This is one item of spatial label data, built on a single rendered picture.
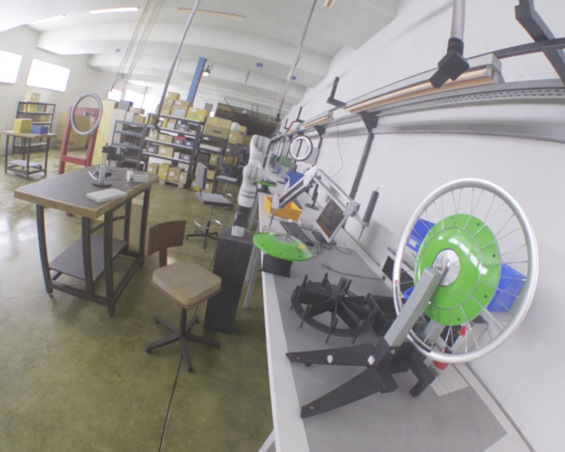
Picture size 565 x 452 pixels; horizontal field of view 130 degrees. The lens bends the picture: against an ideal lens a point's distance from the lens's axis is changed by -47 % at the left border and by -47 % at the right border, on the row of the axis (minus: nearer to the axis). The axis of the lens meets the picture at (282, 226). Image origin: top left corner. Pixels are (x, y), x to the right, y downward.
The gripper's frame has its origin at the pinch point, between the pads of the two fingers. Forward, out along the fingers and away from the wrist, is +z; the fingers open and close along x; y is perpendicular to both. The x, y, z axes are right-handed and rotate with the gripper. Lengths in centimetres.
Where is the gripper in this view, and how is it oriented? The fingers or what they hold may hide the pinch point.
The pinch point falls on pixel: (238, 234)
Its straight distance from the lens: 136.3
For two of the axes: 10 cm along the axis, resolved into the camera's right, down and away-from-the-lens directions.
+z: -2.7, 9.2, 2.8
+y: 0.9, 3.1, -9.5
